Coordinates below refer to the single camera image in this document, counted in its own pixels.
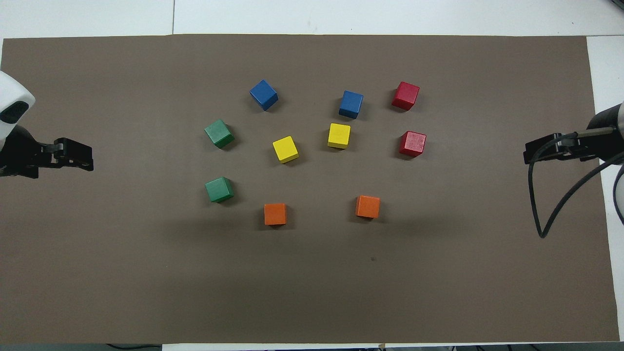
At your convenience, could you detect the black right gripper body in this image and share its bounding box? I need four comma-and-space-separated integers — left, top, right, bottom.
565, 104, 624, 163

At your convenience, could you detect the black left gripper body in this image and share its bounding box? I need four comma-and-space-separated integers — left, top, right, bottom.
0, 125, 56, 179

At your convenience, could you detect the red wooden cube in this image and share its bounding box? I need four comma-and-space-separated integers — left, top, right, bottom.
391, 81, 420, 111
399, 131, 427, 157

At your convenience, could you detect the green wooden cube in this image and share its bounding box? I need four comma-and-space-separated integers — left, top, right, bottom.
204, 119, 235, 149
205, 176, 234, 203

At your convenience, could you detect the orange wooden cube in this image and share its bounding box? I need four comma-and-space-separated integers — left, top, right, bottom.
264, 203, 287, 226
355, 195, 381, 219

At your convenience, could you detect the blue wooden cube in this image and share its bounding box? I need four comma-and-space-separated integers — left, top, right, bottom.
250, 79, 279, 111
338, 90, 364, 119

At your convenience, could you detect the yellow wooden cube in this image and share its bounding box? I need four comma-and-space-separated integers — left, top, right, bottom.
272, 136, 299, 164
328, 123, 351, 149

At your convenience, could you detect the brown paper table mat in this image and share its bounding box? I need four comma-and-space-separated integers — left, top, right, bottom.
0, 34, 620, 345

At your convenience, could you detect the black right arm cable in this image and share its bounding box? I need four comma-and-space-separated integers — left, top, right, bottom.
528, 132, 624, 239

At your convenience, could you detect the black floor cable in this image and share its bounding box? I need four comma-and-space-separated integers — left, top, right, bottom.
106, 343, 162, 351

